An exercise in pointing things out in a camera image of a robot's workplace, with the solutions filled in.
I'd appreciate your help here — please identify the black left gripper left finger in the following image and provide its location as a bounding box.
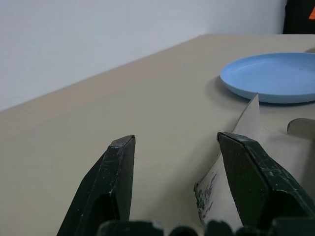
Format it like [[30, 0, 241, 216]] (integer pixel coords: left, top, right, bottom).
[[56, 135, 136, 236]]

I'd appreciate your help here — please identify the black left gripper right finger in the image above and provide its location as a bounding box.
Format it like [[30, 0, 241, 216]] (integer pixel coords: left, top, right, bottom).
[[217, 131, 315, 227]]

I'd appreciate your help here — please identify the light blue round plate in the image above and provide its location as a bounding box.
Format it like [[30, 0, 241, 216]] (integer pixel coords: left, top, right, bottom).
[[220, 52, 315, 104]]

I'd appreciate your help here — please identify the black object with orange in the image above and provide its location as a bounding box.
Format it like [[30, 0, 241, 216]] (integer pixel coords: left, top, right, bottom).
[[283, 0, 315, 35]]

